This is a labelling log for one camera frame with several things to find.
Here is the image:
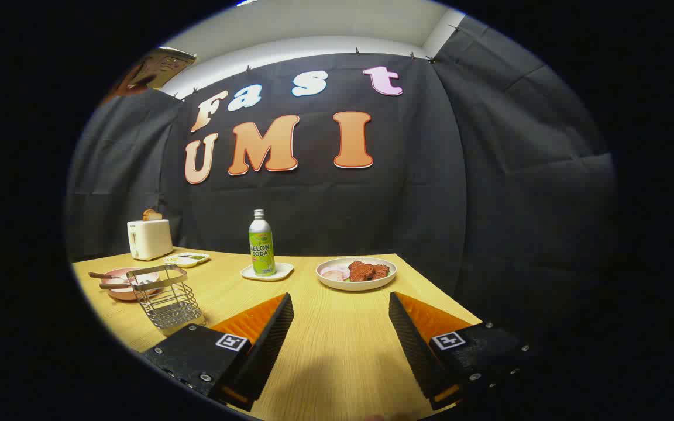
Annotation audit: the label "white round food plate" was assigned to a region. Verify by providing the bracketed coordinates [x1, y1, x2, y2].
[315, 257, 398, 292]

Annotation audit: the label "pink plate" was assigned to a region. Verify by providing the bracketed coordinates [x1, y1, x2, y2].
[102, 267, 161, 302]

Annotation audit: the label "green label soda bottle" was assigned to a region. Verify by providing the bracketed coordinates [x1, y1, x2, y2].
[249, 209, 276, 277]

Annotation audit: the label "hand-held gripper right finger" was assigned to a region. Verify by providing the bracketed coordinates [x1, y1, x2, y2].
[388, 291, 531, 411]

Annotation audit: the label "metal wire cutlery rack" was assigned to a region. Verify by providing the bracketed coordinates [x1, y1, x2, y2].
[125, 264, 206, 335]

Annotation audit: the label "small white square dish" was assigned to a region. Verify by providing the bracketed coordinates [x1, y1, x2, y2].
[240, 262, 294, 282]

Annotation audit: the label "white divided tray of beans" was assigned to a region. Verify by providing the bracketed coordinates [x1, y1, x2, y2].
[163, 252, 211, 268]

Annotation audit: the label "white toaster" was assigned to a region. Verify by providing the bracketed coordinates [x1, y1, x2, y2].
[127, 219, 174, 261]

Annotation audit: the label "shiny brown board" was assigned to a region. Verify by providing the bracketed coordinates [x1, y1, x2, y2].
[103, 47, 197, 106]

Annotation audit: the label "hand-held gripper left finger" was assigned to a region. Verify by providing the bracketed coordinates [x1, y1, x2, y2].
[141, 292, 295, 412]

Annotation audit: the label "red meat pieces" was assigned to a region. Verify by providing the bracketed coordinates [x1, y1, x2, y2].
[348, 261, 390, 282]

